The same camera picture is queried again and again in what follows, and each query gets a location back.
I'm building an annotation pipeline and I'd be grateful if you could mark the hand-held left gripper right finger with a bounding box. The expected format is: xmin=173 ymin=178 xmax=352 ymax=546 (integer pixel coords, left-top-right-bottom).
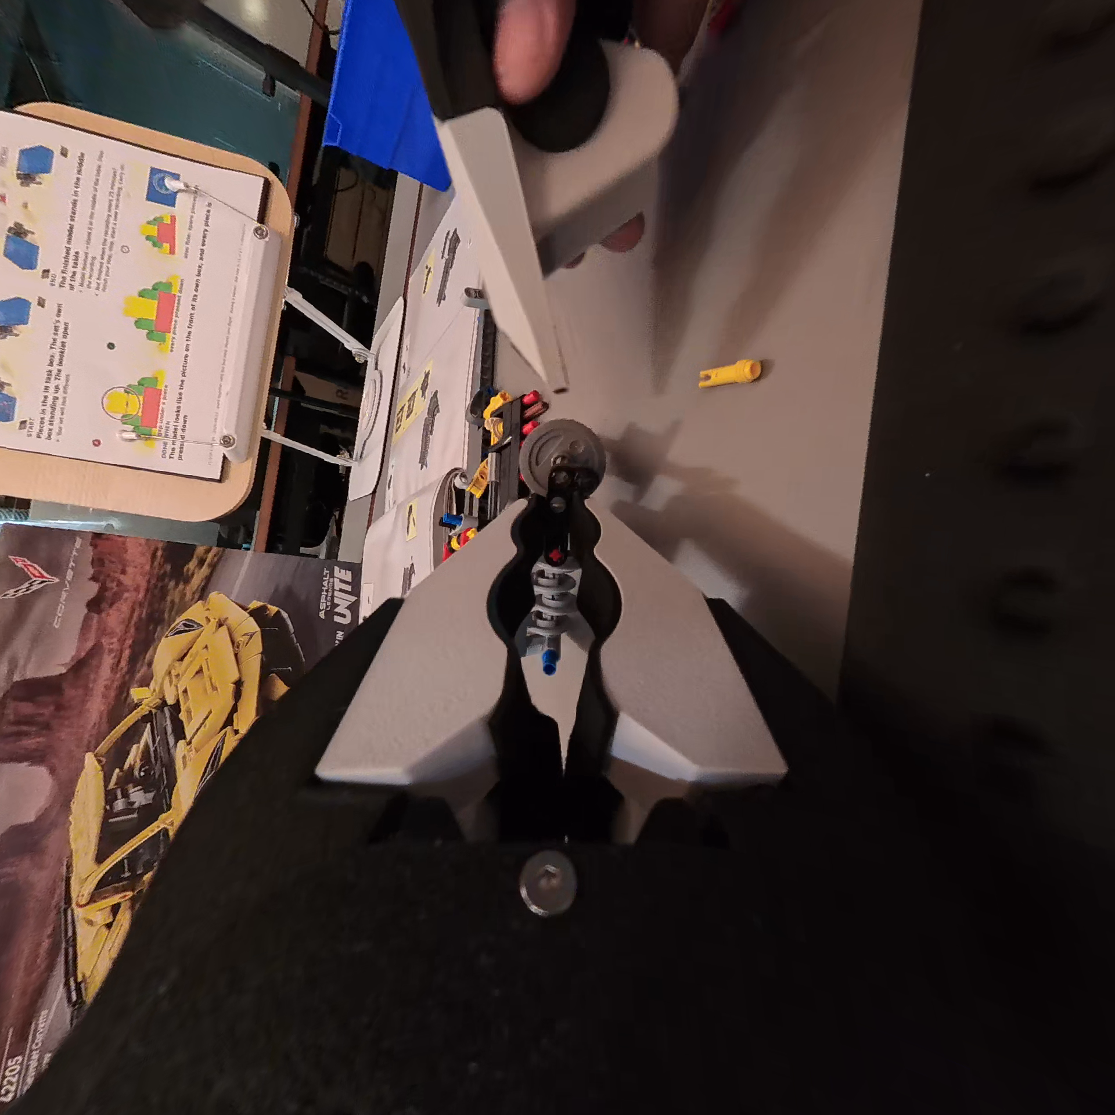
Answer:
xmin=571 ymin=504 xmax=790 ymax=845

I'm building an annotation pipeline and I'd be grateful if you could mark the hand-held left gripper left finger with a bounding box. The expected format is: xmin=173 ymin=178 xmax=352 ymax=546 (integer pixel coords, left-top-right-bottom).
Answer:
xmin=316 ymin=501 xmax=535 ymax=842

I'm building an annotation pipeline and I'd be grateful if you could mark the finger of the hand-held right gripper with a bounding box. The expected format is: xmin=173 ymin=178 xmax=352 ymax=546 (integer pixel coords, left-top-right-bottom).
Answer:
xmin=434 ymin=107 xmax=572 ymax=393

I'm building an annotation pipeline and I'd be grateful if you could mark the lego engine subassembly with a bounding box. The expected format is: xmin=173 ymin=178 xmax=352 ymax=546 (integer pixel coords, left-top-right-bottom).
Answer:
xmin=514 ymin=466 xmax=604 ymax=679

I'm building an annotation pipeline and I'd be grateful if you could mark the grey lego differential housing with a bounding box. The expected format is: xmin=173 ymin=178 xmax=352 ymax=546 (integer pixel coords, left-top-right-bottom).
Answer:
xmin=521 ymin=420 xmax=607 ymax=500

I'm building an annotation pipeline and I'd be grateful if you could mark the lego instruction booklet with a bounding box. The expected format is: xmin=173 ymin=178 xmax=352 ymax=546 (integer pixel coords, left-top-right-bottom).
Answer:
xmin=360 ymin=188 xmax=486 ymax=611

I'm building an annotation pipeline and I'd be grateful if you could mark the lego chassis assembly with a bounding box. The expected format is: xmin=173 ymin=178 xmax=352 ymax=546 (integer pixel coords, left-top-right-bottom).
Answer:
xmin=438 ymin=289 xmax=549 ymax=563

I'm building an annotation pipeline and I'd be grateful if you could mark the yellow car lego set box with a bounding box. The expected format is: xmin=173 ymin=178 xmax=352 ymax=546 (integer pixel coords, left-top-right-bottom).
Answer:
xmin=0 ymin=524 xmax=404 ymax=1108

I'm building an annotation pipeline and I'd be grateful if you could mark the person's right hand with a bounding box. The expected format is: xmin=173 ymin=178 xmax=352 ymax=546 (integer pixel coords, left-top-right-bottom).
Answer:
xmin=493 ymin=0 xmax=733 ymax=267

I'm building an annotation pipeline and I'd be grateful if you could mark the blue plastic bin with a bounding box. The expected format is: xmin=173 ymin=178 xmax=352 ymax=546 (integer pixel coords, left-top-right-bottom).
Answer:
xmin=323 ymin=0 xmax=454 ymax=190

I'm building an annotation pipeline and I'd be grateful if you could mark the white board stand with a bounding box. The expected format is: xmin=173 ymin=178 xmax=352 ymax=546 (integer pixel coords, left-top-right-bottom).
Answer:
xmin=262 ymin=289 xmax=407 ymax=502

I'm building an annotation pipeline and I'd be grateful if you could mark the printed instruction board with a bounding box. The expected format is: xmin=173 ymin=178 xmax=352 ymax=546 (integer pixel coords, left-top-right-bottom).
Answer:
xmin=0 ymin=103 xmax=296 ymax=525

